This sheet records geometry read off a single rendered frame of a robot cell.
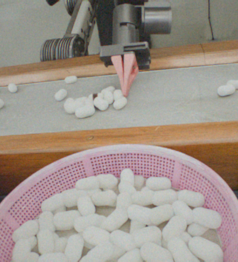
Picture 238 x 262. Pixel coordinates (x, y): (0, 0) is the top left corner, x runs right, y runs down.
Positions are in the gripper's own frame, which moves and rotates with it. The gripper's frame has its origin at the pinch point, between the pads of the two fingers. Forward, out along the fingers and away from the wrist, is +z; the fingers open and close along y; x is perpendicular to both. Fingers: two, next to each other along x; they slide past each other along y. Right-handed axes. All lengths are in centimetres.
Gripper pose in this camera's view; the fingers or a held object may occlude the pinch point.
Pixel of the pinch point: (125, 92)
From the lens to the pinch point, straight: 58.6
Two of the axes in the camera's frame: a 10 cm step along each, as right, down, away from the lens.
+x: 1.9, 2.8, 9.4
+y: 9.8, -0.4, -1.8
